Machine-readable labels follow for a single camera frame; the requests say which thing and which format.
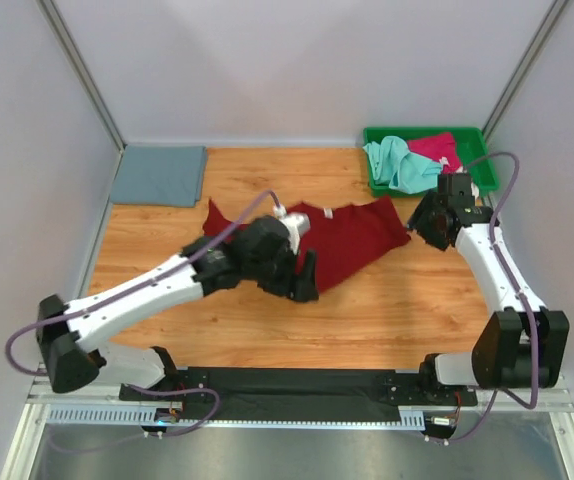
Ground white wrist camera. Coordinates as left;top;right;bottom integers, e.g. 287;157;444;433
273;204;310;255
456;166;480;202

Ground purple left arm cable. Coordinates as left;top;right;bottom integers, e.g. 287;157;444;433
5;189;288;454

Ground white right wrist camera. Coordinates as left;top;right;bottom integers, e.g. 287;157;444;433
456;166;480;202

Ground aluminium front frame rail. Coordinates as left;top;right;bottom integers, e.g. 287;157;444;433
26;363;574;414

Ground slotted grey cable duct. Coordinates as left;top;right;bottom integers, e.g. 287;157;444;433
46;405;426;430

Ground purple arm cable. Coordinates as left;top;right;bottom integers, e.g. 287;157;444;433
424;151;543;446
5;189;288;454

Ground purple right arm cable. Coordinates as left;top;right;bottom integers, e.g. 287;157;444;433
424;151;543;446

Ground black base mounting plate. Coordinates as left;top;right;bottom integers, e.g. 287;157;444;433
119;366;479;422

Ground folded grey blue t shirt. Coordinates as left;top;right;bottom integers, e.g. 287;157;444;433
109;145;208;208

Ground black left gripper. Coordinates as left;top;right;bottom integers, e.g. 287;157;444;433
246;241;319;302

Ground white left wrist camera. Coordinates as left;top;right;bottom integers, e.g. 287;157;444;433
273;204;310;255

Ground teal t shirt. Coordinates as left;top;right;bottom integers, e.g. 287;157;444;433
363;136;443;195

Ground dark red t shirt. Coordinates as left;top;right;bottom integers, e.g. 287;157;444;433
194;198;410;295

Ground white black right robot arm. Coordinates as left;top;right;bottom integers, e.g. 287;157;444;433
407;173;570;404

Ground pink t shirt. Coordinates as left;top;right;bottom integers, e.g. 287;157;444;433
407;132;463;173

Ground green plastic tray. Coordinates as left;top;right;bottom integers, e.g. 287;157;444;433
362;126;499;195

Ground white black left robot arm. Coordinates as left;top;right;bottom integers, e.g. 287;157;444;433
36;213;319;401

